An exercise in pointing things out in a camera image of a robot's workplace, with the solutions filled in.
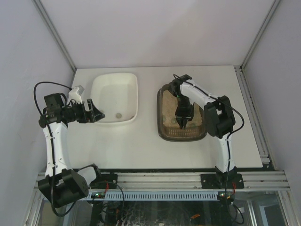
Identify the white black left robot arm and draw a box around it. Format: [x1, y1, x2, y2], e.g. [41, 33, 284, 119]
[38, 93, 105, 209]

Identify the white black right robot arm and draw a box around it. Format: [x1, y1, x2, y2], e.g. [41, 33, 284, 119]
[168, 74, 237, 178]

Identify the dark brown litter box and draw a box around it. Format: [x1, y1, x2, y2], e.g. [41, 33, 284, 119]
[157, 84, 207, 142]

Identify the white plastic tub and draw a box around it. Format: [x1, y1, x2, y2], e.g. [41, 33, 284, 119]
[90, 73, 138, 125]

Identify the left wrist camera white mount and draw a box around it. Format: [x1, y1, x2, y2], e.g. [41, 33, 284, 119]
[67, 85, 85, 104]

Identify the black left camera cable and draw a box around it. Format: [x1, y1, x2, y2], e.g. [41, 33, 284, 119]
[33, 81, 72, 116]

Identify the black camera cable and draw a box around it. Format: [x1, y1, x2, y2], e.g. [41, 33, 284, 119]
[33, 81, 72, 116]
[218, 103, 245, 189]

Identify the black right camera cable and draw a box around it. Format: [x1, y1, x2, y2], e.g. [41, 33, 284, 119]
[218, 103, 245, 189]

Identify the aluminium front rail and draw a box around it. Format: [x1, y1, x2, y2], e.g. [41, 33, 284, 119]
[34, 171, 290, 192]

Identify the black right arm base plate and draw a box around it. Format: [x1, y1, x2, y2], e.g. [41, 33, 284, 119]
[200, 174, 245, 189]

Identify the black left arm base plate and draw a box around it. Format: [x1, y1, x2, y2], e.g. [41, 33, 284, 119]
[90, 173, 118, 189]

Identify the grey slotted cable duct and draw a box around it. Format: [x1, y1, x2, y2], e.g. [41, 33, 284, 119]
[86, 191, 218, 201]

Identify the aluminium frame post left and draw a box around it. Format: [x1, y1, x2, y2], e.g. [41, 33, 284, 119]
[32, 0, 77, 73]

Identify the aluminium frame post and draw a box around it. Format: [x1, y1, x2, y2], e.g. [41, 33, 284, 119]
[32, 0, 77, 73]
[240, 0, 282, 71]

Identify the aluminium frame post right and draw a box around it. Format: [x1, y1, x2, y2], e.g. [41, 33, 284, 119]
[240, 0, 282, 71]

